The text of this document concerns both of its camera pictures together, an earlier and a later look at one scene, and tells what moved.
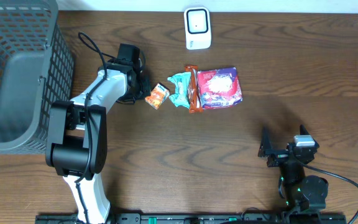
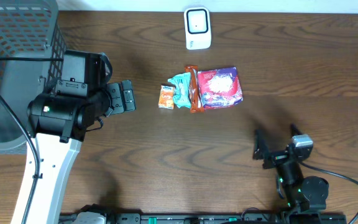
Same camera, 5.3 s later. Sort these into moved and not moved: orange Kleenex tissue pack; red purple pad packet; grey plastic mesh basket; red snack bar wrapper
Moved: orange Kleenex tissue pack
Not moved: red purple pad packet; grey plastic mesh basket; red snack bar wrapper
